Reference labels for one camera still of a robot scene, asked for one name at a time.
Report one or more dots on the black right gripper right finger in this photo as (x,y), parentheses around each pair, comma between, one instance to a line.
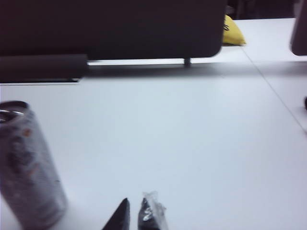
(148,215)

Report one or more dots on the silver printed metal can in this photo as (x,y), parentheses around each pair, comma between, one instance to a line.
(26,167)

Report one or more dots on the yellow bag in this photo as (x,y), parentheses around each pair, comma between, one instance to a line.
(232,33)

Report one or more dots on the grey divider support leg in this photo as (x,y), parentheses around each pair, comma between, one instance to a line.
(187,61)

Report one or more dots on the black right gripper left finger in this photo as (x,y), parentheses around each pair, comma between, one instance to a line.
(121,218)

